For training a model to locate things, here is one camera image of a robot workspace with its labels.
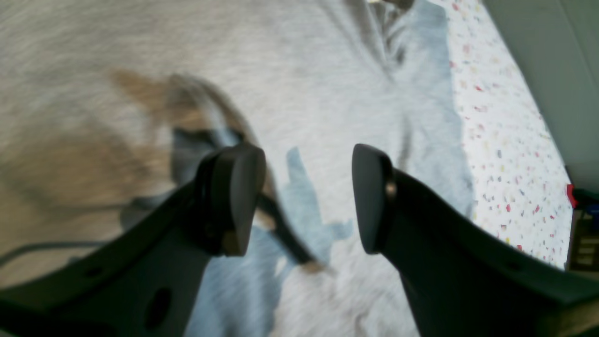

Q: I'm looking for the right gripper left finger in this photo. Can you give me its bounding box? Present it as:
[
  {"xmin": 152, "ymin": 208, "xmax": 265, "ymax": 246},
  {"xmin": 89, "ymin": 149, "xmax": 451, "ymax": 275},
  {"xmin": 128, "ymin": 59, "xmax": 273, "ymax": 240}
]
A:
[{"xmin": 1, "ymin": 143, "xmax": 266, "ymax": 337}]

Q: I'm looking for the terrazzo pattern table cover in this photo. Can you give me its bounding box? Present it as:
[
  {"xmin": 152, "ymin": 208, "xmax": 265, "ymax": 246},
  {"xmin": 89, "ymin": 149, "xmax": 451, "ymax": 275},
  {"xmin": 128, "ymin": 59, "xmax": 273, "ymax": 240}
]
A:
[{"xmin": 437, "ymin": 0, "xmax": 573, "ymax": 269}]

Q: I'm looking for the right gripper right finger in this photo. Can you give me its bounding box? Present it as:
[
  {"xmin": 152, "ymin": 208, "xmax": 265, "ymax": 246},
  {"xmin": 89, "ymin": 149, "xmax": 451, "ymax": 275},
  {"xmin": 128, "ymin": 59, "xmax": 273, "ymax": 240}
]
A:
[{"xmin": 351, "ymin": 144, "xmax": 599, "ymax": 337}]

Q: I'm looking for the grey T-shirt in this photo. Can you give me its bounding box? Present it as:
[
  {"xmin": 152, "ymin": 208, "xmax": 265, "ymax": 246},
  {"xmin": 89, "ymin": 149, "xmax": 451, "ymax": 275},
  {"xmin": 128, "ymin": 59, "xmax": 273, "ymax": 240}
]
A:
[{"xmin": 1, "ymin": 0, "xmax": 474, "ymax": 337}]

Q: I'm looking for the red corner clamp right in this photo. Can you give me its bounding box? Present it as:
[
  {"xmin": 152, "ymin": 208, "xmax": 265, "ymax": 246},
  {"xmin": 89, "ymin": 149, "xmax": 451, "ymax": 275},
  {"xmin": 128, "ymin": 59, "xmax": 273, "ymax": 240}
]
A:
[{"xmin": 566, "ymin": 183, "xmax": 578, "ymax": 209}]

